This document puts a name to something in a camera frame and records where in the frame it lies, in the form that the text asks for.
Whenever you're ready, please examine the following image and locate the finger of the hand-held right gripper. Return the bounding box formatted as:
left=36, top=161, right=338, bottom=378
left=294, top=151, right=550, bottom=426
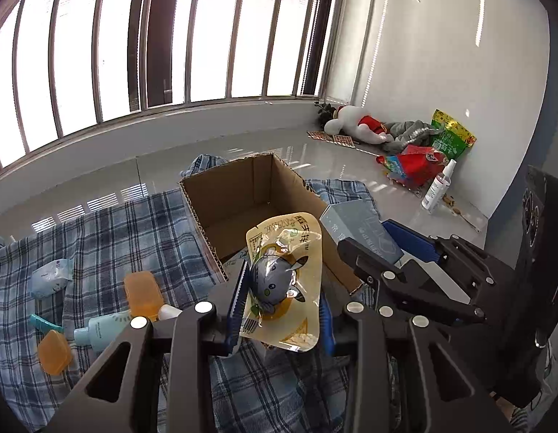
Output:
left=337, top=236, right=486, bottom=326
left=382, top=219, right=497, bottom=308

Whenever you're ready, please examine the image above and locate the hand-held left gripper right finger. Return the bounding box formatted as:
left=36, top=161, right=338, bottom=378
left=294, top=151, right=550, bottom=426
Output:
left=319, top=298, right=514, bottom=433

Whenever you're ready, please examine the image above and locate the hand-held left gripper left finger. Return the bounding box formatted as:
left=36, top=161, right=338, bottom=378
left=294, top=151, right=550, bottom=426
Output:
left=44, top=259, right=253, bottom=433

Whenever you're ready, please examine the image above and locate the grey carton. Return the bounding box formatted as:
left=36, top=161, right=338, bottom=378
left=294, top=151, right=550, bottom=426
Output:
left=319, top=198, right=404, bottom=264

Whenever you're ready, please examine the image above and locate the yellow packet with grey cat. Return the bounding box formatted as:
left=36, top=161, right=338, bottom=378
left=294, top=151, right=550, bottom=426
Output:
left=245, top=211, right=325, bottom=353

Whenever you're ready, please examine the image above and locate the orange soap box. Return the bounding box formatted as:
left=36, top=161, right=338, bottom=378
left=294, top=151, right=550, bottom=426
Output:
left=124, top=271, right=165, bottom=319
left=38, top=330, right=73, bottom=375

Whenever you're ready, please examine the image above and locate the cardboard box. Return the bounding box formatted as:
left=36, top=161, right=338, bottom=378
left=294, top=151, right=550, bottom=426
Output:
left=179, top=153, right=365, bottom=294

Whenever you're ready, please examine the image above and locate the light blue bottle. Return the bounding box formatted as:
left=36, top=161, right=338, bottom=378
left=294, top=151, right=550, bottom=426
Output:
left=74, top=311, right=135, bottom=353

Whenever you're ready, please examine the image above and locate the light blue wipes packet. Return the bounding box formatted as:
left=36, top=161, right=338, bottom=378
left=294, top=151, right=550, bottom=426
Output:
left=31, top=259, right=74, bottom=298

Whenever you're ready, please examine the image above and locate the teal tube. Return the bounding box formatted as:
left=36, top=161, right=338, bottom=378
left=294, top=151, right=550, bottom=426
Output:
left=29, top=315, right=63, bottom=333

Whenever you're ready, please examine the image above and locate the white spray bottle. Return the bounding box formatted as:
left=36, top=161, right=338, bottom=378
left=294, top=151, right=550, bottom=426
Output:
left=421, top=159, right=457, bottom=214

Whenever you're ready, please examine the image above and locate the small wooden stick toy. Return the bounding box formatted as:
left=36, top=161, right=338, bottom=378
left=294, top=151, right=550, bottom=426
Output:
left=444, top=196, right=480, bottom=233

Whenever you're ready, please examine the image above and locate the red snack bag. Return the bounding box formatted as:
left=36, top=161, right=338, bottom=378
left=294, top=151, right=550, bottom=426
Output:
left=376, top=144, right=446, bottom=190

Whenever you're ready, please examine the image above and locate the grey plush toy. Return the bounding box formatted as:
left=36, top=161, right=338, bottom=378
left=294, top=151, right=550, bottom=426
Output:
left=380, top=119, right=442, bottom=154

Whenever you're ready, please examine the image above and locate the green snack bag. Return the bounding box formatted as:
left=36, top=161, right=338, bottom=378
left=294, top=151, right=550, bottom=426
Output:
left=430, top=109, right=477, bottom=159

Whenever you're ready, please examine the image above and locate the white plush toy red scarf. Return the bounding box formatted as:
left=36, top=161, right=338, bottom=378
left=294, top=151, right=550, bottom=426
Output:
left=324, top=105, right=392, bottom=145

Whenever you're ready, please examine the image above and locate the blue plaid blanket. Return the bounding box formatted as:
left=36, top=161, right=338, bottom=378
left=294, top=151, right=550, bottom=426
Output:
left=0, top=153, right=397, bottom=433

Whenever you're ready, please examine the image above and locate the window with metal bars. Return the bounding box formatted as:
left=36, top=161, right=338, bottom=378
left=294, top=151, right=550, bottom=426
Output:
left=0, top=0, right=352, bottom=176

